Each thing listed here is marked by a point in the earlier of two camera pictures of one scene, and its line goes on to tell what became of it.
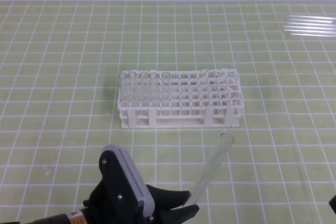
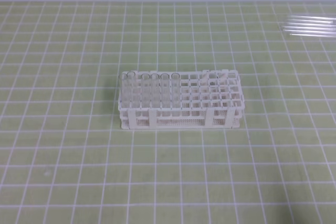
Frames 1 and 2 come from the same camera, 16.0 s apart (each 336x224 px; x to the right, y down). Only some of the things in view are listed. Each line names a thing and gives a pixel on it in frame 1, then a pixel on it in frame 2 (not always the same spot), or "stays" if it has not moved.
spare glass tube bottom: (313, 34) stays
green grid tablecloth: (60, 62) stays
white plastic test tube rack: (210, 98) stays
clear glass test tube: (219, 156) -> (176, 94)
